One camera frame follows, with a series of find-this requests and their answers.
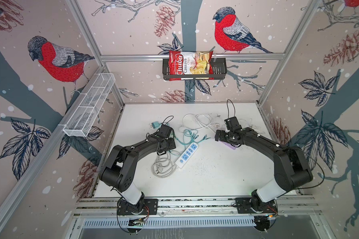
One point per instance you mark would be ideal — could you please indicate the purple power strip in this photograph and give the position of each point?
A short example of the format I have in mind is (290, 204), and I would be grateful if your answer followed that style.
(230, 146)

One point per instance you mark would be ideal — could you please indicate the aluminium front rail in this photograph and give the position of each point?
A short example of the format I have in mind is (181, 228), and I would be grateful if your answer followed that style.
(200, 206)

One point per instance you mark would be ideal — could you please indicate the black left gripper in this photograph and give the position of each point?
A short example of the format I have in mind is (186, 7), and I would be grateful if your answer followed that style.
(172, 144)

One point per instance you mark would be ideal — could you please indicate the white blue power strip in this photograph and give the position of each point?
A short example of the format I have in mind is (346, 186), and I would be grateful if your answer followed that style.
(186, 155)

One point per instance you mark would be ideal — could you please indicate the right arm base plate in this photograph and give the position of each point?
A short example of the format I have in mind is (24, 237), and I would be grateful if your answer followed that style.
(247, 205)

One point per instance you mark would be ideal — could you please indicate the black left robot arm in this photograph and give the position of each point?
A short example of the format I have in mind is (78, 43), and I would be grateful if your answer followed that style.
(120, 166)

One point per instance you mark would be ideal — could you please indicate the white wire wall basket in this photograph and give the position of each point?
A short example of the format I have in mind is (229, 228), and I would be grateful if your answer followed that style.
(87, 111)

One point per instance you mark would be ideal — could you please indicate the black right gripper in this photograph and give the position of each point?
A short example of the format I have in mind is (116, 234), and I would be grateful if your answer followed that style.
(220, 137)

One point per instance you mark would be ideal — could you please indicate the teal plug adapter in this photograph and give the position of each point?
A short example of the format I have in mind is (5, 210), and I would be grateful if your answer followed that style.
(155, 125)

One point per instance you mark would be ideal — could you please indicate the red chips bag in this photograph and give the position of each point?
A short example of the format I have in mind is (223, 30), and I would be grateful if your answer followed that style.
(183, 63)

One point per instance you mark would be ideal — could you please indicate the black wall basket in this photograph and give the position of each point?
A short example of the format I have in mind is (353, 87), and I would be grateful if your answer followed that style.
(215, 69)

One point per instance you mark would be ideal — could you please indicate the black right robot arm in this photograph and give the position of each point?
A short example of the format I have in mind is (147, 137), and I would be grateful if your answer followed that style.
(291, 168)

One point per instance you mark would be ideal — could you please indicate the white charger adapter with cable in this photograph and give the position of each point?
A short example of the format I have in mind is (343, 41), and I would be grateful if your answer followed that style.
(250, 124)

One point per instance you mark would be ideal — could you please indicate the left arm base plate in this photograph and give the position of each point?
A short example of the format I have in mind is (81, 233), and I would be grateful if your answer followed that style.
(143, 207)

